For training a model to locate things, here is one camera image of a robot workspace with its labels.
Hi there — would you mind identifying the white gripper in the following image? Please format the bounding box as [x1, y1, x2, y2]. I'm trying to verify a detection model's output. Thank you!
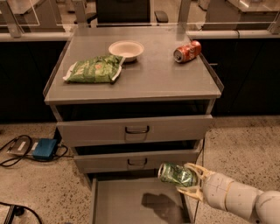
[177, 163, 234, 211]

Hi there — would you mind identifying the green soda can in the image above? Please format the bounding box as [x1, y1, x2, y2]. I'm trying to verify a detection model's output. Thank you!
[157, 163, 198, 187]

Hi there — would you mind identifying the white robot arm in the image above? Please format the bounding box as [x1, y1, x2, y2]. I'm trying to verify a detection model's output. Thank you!
[178, 163, 280, 224]

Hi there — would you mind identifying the grey top drawer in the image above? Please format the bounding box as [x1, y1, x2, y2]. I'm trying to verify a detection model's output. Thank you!
[57, 115, 213, 147]

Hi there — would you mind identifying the grey drawer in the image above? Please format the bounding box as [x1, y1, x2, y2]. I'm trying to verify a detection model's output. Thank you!
[89, 178, 193, 224]
[74, 150, 199, 173]
[57, 115, 213, 147]

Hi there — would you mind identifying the grey bottom drawer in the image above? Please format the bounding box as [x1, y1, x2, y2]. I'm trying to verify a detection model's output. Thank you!
[89, 178, 193, 224]

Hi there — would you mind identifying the grey middle drawer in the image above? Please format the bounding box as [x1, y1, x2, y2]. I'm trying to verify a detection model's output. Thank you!
[74, 150, 199, 173]

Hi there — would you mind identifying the grey drawer cabinet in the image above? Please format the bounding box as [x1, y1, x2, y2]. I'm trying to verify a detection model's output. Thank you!
[42, 25, 225, 224]

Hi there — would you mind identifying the orange soda can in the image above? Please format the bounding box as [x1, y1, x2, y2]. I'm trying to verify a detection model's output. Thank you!
[173, 40, 201, 63]

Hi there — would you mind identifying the green chip bag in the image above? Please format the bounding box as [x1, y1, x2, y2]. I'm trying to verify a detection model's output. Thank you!
[63, 55, 125, 84]

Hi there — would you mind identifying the white paper bowl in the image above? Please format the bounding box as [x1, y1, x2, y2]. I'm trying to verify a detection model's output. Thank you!
[108, 40, 144, 62]

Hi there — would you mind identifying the blue box device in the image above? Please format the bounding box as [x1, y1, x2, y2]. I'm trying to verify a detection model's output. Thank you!
[32, 138, 57, 160]

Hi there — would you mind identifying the grey flat floor device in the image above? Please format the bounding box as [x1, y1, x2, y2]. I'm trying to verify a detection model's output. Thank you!
[7, 136, 39, 156]

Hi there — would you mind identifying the black plug bottom left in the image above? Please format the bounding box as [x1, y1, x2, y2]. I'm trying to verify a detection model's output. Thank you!
[0, 202, 43, 224]

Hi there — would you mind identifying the thin black hanging cable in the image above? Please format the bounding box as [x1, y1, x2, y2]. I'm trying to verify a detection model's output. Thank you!
[193, 137, 206, 223]

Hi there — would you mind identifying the black cable on floor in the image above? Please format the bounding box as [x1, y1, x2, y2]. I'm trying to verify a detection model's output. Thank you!
[0, 134, 74, 168]

